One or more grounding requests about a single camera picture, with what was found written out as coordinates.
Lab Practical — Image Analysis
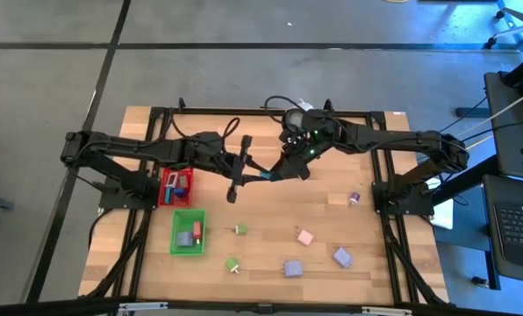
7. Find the pink power adapter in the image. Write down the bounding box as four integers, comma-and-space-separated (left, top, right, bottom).
294, 226, 315, 248

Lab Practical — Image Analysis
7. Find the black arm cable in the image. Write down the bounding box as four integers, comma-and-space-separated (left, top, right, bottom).
168, 114, 241, 146
263, 95, 302, 116

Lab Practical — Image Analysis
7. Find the white paper sheet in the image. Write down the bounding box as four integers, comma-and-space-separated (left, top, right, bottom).
431, 197, 455, 231

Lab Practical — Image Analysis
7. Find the black pole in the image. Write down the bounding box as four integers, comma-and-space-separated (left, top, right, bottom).
500, 56, 523, 88

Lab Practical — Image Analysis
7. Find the white cylindrical spot lamp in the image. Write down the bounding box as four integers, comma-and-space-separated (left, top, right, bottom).
284, 97, 316, 133

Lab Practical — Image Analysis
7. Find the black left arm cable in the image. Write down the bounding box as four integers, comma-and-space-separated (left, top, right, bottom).
168, 114, 241, 146

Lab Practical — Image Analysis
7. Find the green plastic basket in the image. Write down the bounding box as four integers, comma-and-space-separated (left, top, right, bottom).
169, 208, 207, 257

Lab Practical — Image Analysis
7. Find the red plastic basket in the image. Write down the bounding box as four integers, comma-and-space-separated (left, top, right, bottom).
157, 165, 196, 209

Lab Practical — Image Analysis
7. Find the black side desk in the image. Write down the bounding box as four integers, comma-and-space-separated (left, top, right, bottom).
483, 69, 523, 286

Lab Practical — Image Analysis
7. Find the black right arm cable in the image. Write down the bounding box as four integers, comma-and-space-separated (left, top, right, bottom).
263, 95, 302, 116

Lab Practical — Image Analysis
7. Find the black keyboard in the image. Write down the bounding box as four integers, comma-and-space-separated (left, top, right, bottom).
493, 204, 523, 261

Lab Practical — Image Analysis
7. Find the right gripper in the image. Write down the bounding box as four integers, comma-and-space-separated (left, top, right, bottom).
269, 109, 340, 182

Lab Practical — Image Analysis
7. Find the black overhead crossbar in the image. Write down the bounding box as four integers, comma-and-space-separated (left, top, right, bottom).
0, 296, 523, 316

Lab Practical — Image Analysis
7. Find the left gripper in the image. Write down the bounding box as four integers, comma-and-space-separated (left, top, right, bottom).
185, 130, 272, 205

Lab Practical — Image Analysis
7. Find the office chair base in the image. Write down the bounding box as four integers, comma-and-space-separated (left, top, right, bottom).
484, 0, 523, 50

